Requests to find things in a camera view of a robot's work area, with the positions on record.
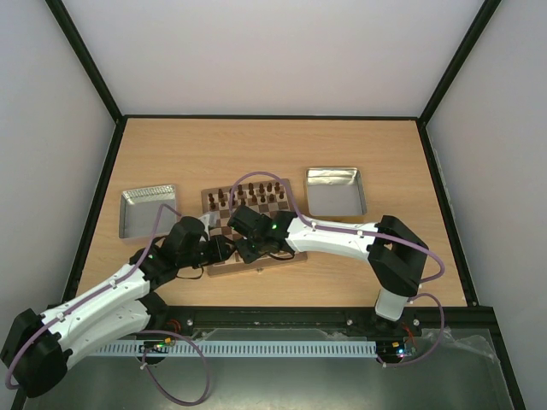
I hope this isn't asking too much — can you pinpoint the yellow metal tin box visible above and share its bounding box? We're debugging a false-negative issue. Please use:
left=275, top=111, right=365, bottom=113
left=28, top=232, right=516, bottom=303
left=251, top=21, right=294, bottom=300
left=304, top=167, right=368, bottom=223

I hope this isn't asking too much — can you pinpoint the wooden chess board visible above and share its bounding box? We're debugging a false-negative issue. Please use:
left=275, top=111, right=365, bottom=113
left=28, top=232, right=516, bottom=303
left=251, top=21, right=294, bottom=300
left=200, top=178, right=309, bottom=278

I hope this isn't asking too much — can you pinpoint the dark chess pieces row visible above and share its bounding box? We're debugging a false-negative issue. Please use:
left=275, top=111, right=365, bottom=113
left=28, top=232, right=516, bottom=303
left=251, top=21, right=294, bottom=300
left=202, top=180, right=291, bottom=214

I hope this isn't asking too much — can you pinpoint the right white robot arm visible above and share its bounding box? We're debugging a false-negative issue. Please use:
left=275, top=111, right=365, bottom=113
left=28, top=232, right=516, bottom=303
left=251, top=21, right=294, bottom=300
left=227, top=205, right=429, bottom=335

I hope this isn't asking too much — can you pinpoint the silver metal tin lid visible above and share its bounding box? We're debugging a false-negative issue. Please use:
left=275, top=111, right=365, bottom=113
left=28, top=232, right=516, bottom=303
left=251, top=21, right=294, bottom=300
left=118, top=184, right=179, bottom=245

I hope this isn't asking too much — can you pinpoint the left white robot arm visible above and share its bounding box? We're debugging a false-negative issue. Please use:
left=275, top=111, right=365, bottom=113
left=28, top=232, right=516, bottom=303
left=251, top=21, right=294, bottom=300
left=1, top=215, right=235, bottom=397

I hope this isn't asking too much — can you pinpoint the light blue cable duct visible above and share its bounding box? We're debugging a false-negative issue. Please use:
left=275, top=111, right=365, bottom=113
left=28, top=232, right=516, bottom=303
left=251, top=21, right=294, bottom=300
left=91, top=340, right=377, bottom=359

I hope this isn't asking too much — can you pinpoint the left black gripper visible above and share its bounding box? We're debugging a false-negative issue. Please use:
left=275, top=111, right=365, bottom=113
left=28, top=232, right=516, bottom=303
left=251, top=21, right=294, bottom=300
left=179, top=234, right=238, bottom=268

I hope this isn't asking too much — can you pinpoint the black mounting rail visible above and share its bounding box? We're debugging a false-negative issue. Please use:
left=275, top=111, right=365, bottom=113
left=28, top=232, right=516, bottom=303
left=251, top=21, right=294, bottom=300
left=167, top=307, right=500, bottom=339

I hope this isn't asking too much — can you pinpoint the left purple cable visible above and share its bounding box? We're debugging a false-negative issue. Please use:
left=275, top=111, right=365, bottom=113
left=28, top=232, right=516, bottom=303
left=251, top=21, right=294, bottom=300
left=4, top=203, right=211, bottom=405

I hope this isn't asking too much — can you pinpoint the black enclosure frame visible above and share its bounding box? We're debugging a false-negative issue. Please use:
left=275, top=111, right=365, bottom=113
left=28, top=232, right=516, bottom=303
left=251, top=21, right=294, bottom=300
left=45, top=1, right=525, bottom=409

